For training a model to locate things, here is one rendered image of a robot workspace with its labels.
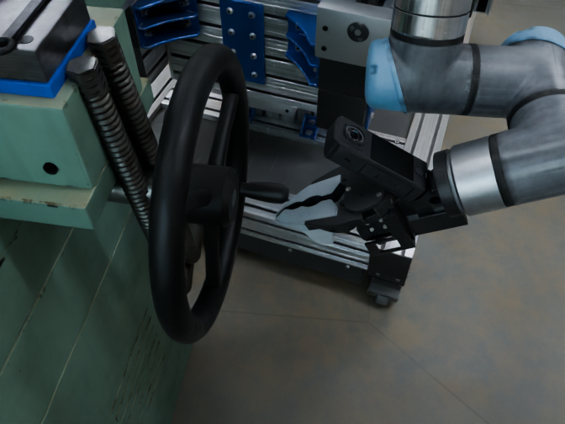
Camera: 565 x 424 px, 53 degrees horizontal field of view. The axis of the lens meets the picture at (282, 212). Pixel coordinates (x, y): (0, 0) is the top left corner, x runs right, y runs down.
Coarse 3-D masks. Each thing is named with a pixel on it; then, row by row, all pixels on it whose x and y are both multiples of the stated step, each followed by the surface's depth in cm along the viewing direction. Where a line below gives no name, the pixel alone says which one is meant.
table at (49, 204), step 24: (96, 0) 65; (120, 0) 71; (144, 96) 57; (0, 192) 48; (24, 192) 48; (48, 192) 48; (72, 192) 48; (96, 192) 48; (0, 216) 50; (24, 216) 49; (48, 216) 48; (72, 216) 48; (96, 216) 49
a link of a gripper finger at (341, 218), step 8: (344, 208) 61; (336, 216) 61; (344, 216) 60; (352, 216) 60; (360, 216) 59; (304, 224) 63; (312, 224) 62; (320, 224) 61; (328, 224) 61; (336, 224) 60; (344, 224) 60; (352, 224) 60; (360, 224) 60; (336, 232) 61; (344, 232) 61
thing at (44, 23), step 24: (0, 0) 43; (24, 0) 43; (48, 0) 43; (72, 0) 43; (0, 24) 41; (48, 24) 41; (72, 24) 44; (24, 48) 39; (48, 48) 40; (72, 48) 44; (0, 72) 41; (24, 72) 41; (48, 72) 41; (48, 96) 42
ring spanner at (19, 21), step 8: (32, 0) 42; (40, 0) 42; (24, 8) 42; (32, 8) 42; (24, 16) 41; (32, 16) 41; (16, 24) 40; (24, 24) 40; (8, 32) 40; (16, 32) 40; (0, 40) 39; (8, 40) 39; (0, 48) 38; (8, 48) 38
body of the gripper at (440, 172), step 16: (352, 176) 63; (432, 176) 59; (352, 192) 61; (368, 192) 60; (384, 192) 59; (432, 192) 58; (448, 192) 56; (352, 208) 60; (368, 208) 59; (384, 208) 59; (400, 208) 61; (416, 208) 61; (432, 208) 61; (448, 208) 57; (368, 224) 62; (384, 224) 62; (400, 224) 60; (416, 224) 62; (432, 224) 62; (448, 224) 61; (464, 224) 61; (368, 240) 64; (384, 240) 63; (400, 240) 62
